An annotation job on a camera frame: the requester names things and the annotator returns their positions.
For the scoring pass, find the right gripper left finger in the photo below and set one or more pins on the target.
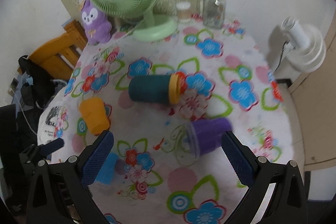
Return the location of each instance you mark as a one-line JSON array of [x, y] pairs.
[[56, 187]]

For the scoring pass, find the teal bottle with yellow cap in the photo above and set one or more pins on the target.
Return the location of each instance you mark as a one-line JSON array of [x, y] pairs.
[[161, 89]]

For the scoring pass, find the blue plastic cup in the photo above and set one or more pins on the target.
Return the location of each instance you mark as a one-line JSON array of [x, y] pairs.
[[106, 173]]

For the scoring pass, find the black clothing pile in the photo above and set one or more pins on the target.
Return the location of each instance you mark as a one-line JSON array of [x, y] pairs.
[[39, 87]]

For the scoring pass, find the purple plastic cup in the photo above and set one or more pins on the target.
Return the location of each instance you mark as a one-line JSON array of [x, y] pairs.
[[204, 135]]

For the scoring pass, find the purple plush toy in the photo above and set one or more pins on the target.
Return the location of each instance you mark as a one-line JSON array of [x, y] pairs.
[[96, 25]]

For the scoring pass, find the glass jar with green lid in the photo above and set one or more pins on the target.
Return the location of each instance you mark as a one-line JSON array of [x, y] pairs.
[[212, 12]]

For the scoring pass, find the orange plastic cup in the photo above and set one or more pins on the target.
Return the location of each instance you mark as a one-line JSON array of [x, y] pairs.
[[93, 112]]

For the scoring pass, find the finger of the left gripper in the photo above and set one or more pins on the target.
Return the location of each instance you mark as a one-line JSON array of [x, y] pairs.
[[41, 152]]

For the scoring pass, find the floral tablecloth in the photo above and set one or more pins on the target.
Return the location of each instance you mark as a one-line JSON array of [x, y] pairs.
[[156, 178]]

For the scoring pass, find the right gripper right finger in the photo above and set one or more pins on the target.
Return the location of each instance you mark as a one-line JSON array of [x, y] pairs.
[[288, 203]]

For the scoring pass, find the orange wooden chair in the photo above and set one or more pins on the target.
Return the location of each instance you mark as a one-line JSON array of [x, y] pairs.
[[59, 56]]

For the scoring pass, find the white floor fan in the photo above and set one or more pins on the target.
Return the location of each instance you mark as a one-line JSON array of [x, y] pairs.
[[308, 48]]

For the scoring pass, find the small clear container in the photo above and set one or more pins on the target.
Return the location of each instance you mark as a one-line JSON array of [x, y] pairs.
[[183, 10]]

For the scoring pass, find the white printed bag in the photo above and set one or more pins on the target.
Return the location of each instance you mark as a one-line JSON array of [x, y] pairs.
[[52, 124]]

